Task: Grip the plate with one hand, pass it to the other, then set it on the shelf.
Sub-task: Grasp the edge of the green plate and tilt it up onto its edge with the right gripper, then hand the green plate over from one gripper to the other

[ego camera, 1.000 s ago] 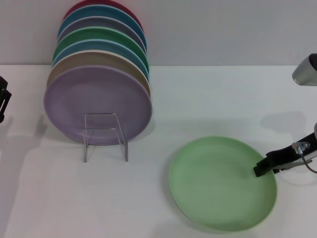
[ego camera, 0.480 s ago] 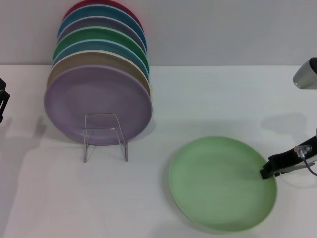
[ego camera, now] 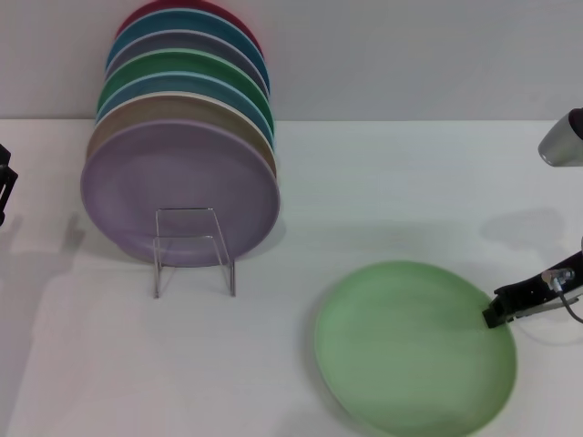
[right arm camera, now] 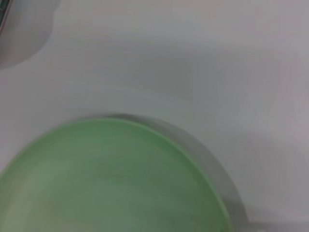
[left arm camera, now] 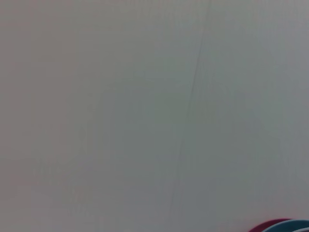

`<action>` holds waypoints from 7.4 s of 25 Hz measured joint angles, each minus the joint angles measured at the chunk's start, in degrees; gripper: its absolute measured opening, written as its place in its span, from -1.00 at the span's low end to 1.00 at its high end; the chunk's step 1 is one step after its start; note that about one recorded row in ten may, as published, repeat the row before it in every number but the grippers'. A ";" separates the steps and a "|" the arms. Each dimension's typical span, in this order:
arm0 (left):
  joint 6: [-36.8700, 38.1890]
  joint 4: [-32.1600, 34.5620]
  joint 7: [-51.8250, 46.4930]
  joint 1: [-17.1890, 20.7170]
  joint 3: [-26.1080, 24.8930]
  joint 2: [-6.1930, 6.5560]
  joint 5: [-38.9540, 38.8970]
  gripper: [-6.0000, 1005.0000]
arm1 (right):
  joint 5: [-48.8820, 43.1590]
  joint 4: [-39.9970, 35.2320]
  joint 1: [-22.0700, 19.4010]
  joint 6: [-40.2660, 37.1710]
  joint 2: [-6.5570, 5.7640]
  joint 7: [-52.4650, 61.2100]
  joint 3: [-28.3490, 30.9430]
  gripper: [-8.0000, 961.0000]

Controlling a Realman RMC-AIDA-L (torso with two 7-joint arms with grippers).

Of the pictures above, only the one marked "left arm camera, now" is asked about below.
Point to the dark teal plate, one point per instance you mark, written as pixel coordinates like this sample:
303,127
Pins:
289,226

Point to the red plate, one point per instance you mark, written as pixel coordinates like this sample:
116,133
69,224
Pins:
263,227

